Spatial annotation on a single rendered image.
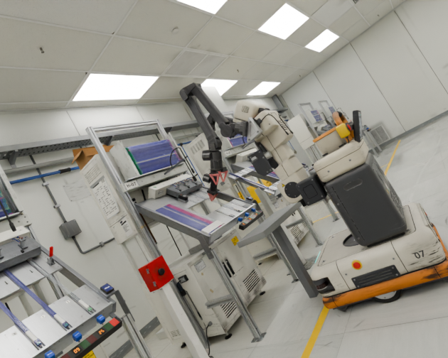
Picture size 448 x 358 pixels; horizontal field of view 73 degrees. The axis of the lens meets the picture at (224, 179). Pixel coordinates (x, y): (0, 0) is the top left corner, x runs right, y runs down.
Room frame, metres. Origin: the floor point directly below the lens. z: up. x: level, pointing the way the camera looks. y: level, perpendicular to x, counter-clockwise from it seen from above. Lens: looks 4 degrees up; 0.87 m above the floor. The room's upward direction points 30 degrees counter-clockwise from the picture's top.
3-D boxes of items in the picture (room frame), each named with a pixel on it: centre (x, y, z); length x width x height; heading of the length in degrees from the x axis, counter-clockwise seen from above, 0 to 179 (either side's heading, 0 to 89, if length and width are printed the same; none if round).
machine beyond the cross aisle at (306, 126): (6.75, -2.30, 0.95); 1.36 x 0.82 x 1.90; 55
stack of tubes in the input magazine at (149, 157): (2.65, 0.46, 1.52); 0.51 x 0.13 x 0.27; 145
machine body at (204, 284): (2.67, 0.59, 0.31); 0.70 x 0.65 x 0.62; 145
